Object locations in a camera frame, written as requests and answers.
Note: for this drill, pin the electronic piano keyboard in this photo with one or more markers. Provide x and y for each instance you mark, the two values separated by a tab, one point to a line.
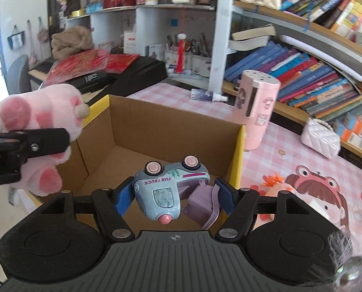
39	72

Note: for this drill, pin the large black ribbed case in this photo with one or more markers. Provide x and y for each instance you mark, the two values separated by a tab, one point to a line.
138	73

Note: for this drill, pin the pink cylindrical sticker container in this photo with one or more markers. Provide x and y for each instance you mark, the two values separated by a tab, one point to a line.
257	112

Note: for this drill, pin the small purple toy box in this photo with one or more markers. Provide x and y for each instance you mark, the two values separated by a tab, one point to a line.
199	203

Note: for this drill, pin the grey chair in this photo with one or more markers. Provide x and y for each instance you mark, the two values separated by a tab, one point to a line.
16	76

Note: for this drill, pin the white paper roll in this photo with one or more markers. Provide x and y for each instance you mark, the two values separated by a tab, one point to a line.
321	56

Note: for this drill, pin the hanging tote bag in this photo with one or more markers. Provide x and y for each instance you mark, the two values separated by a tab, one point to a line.
16	41

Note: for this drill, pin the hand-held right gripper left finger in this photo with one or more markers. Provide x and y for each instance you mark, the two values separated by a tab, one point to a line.
123	197

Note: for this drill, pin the brown crumpled cloth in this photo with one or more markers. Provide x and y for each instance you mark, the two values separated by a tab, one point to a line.
71	42

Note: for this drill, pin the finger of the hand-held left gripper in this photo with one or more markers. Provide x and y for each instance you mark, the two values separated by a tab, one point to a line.
44	143

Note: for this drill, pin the white box with red label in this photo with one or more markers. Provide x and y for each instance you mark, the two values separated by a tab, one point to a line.
130	44

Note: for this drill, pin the yellow cardboard box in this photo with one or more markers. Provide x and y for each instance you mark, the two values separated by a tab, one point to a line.
168	118

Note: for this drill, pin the pink chick plush toy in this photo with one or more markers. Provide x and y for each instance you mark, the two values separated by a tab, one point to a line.
273	180

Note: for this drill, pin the white pen holder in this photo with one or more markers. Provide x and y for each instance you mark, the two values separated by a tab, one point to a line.
201	65
173	59

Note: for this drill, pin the white quilted purse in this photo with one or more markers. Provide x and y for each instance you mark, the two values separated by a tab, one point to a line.
321	138

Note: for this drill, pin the white shelf unit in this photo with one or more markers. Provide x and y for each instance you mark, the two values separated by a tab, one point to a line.
223	36

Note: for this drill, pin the thick open book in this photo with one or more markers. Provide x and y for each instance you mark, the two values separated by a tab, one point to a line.
251	38

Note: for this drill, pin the pink checked cartoon table mat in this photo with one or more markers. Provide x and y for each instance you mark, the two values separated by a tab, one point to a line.
278	158

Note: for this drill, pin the orange and blue boxes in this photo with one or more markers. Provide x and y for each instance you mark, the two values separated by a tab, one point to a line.
352	130

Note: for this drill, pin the light blue toy truck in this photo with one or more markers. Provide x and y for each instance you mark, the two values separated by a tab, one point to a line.
156	194

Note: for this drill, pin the red paper packet in plastic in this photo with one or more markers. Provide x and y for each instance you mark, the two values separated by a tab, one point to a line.
77	65

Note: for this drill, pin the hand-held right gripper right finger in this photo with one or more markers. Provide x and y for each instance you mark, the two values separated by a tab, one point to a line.
225	197

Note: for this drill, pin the flat black box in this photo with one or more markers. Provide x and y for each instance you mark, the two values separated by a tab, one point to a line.
91	79

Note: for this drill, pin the pink pig plush toy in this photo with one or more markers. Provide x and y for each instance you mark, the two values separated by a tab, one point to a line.
47	103

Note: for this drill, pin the red tassel ornament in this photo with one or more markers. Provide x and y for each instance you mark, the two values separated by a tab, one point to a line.
181	54

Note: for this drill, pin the stack of slanted books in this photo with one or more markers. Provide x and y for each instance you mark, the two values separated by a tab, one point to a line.
336	3

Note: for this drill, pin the small spray bottle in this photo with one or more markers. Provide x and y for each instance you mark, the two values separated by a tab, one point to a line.
203	95

